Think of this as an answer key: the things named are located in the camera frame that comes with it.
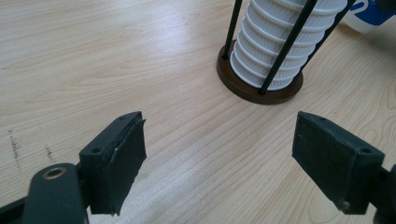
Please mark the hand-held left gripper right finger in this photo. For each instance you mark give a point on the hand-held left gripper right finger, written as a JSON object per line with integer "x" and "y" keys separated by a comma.
{"x": 336, "y": 161}

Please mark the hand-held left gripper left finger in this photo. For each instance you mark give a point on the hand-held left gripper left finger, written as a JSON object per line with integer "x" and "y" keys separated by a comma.
{"x": 115, "y": 161}

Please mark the dark wooden cup holder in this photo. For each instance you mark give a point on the dark wooden cup holder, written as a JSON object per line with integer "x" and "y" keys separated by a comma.
{"x": 264, "y": 98}

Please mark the stack of white paper cups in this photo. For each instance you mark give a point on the stack of white paper cups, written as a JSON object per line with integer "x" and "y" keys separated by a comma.
{"x": 274, "y": 46}

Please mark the blue and white paper cup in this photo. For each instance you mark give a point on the blue and white paper cup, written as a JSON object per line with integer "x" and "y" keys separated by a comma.
{"x": 370, "y": 17}

